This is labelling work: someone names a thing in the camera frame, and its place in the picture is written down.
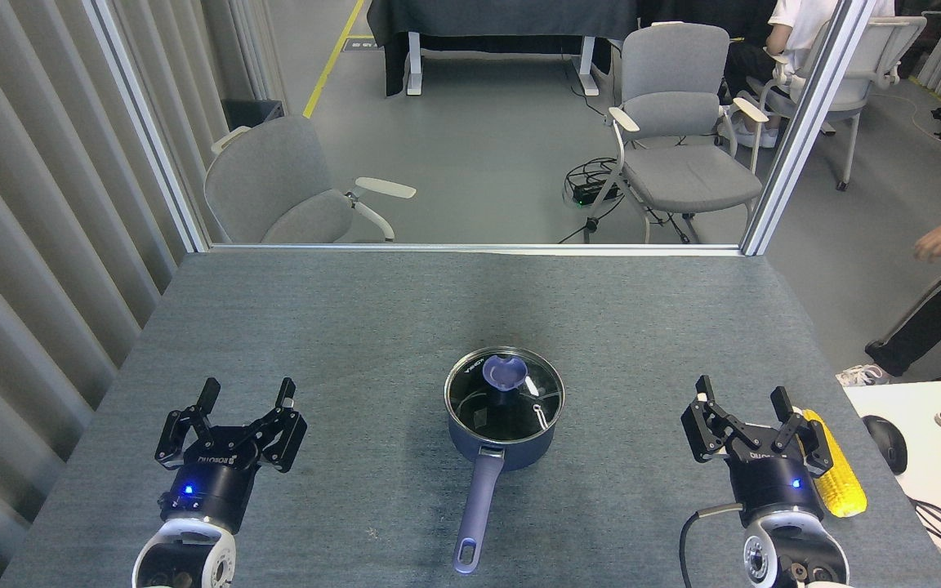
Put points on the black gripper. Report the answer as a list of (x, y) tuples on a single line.
[(213, 490), (773, 486)]

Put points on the yellow corn cob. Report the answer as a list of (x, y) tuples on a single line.
[(844, 492)]

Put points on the glass lid with blue knob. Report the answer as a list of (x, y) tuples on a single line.
[(505, 373)]

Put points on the person's right hand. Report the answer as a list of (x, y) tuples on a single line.
[(936, 242)]

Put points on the black computer mouse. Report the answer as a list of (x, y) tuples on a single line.
[(887, 445)]

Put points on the white table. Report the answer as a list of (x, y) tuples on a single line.
[(928, 490)]

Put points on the grey chair with white armrests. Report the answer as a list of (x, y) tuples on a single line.
[(687, 171), (270, 180)]

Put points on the black power strip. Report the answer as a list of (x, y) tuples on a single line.
[(595, 193)]

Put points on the white-framed mesh office chair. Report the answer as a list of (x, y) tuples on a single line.
[(871, 57)]

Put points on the seated person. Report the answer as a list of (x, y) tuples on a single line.
[(805, 20)]

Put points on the desk with black cloth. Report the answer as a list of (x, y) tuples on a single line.
[(503, 16)]

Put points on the silver aluminium rail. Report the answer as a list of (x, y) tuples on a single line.
[(470, 248)]

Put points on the silver aluminium post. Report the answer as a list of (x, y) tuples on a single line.
[(148, 131), (805, 131)]

